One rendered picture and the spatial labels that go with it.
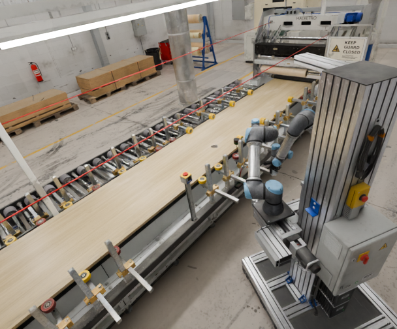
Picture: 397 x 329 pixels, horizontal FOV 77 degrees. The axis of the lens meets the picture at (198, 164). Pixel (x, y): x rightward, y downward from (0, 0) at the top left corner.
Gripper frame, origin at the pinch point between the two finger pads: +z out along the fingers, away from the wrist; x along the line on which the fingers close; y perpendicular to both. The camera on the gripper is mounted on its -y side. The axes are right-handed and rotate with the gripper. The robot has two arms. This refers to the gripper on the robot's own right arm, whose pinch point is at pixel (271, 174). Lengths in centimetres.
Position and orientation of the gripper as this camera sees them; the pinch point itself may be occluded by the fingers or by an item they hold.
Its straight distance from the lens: 257.7
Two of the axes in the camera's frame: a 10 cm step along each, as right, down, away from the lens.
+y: 7.4, 3.2, -6.0
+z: 1.2, 8.0, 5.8
